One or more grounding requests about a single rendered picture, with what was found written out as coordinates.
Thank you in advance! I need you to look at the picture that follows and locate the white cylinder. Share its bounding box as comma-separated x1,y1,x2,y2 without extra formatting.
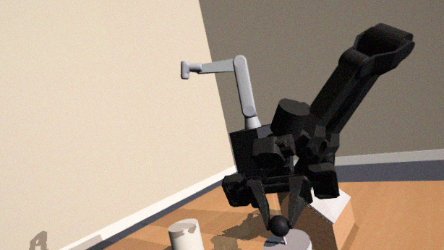
168,219,204,250

